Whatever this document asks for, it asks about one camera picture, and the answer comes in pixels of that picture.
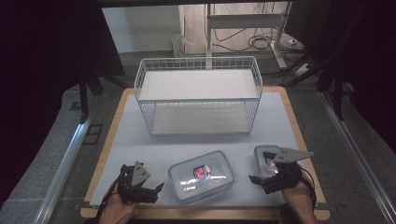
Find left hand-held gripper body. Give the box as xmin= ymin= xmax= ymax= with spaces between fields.
xmin=117 ymin=161 xmax=157 ymax=204

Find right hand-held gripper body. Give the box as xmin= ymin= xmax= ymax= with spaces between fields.
xmin=262 ymin=147 xmax=315 ymax=195

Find small clear food container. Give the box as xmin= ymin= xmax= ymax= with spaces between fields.
xmin=253 ymin=145 xmax=281 ymax=180

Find large clear food container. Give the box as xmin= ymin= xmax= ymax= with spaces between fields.
xmin=167 ymin=150 xmax=236 ymax=205

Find white wire shelf rack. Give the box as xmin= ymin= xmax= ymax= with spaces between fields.
xmin=134 ymin=55 xmax=263 ymax=137

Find person's right hand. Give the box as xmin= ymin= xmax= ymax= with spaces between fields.
xmin=281 ymin=182 xmax=316 ymax=217

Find person's left hand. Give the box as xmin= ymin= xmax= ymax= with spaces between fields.
xmin=98 ymin=184 xmax=138 ymax=224

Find person's dark clothing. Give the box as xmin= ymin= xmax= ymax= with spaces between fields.
xmin=279 ymin=203 xmax=295 ymax=224

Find wooden table board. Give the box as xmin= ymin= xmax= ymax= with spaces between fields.
xmin=79 ymin=86 xmax=331 ymax=221

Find black floor plate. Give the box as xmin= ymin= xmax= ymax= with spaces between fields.
xmin=81 ymin=123 xmax=105 ymax=146

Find white power strip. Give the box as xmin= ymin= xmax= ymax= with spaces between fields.
xmin=293 ymin=63 xmax=311 ymax=77

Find black metal stand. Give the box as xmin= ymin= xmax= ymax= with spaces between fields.
xmin=77 ymin=69 xmax=127 ymax=123
xmin=279 ymin=46 xmax=354 ymax=121

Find right hand-held gripper cable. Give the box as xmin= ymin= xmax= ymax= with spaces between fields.
xmin=299 ymin=167 xmax=318 ymax=210

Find aluminium rail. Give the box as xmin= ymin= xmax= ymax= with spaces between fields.
xmin=319 ymin=92 xmax=396 ymax=220
xmin=32 ymin=120 xmax=95 ymax=224

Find black floor cables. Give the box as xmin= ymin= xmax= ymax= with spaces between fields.
xmin=213 ymin=27 xmax=283 ymax=53

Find white metal desk frame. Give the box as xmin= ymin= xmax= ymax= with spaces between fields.
xmin=205 ymin=3 xmax=289 ymax=70

